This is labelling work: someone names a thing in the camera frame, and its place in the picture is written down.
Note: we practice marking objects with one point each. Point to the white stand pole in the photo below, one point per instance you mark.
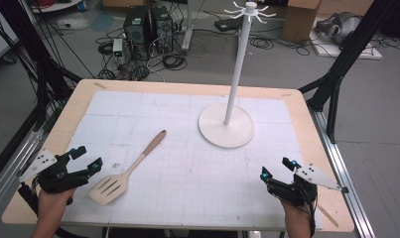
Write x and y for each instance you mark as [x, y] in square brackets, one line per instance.
[187, 29]

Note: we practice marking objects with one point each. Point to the white flat board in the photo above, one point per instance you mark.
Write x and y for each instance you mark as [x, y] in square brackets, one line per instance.
[353, 53]

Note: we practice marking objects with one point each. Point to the white hook rack stand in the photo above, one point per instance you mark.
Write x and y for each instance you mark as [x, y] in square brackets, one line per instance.
[226, 132]

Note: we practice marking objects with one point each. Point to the person's left hand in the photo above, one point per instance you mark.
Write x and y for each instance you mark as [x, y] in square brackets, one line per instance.
[53, 205]

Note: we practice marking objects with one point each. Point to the small white power device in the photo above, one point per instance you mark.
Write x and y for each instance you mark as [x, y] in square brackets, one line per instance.
[117, 49]

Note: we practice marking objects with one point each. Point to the white round table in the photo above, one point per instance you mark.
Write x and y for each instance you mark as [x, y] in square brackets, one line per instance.
[55, 6]

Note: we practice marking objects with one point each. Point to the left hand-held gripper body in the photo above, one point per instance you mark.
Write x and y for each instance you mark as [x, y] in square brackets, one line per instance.
[55, 180]

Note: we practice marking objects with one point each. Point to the brown cardboard box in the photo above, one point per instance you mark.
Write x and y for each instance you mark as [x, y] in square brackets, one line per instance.
[298, 23]

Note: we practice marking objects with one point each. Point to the black metal frame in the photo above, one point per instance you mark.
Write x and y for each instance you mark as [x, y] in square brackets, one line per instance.
[346, 49]
[38, 72]

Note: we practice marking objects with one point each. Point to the brown tape strip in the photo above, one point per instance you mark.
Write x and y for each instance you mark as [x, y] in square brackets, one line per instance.
[100, 85]
[286, 95]

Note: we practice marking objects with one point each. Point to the grey bag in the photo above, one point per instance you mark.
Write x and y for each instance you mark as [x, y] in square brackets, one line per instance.
[341, 28]

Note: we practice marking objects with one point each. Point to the black computer tower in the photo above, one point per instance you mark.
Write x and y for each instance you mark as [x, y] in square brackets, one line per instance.
[161, 28]
[136, 26]

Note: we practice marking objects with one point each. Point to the white grid mat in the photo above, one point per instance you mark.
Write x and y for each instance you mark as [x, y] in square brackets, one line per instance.
[187, 181]

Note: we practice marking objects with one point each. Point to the black adapter box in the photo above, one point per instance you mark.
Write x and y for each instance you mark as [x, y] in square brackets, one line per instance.
[224, 24]

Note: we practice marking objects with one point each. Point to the person's right hand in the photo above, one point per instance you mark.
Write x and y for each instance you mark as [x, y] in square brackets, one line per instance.
[296, 214]

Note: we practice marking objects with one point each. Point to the aluminium rail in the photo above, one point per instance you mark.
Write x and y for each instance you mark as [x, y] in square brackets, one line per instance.
[348, 185]
[12, 172]

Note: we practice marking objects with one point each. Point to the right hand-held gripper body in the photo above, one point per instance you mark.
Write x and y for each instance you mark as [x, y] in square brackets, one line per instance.
[295, 191]

